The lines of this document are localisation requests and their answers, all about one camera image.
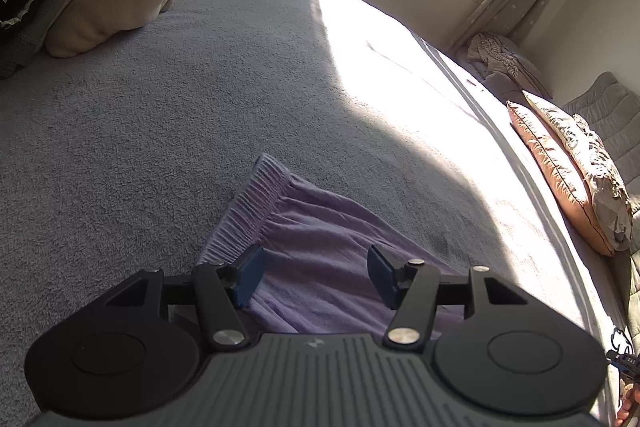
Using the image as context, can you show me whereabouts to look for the grey patterned pillow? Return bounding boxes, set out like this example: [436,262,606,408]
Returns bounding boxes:
[523,91,634,251]

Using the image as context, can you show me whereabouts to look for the orange pillow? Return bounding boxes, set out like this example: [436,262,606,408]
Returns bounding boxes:
[506,101,615,257]

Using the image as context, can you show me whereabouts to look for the grey bed blanket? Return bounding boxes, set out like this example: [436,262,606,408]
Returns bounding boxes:
[1,0,626,426]

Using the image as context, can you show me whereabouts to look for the lavender purple garment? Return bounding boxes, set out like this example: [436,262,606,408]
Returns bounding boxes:
[198,153,459,338]

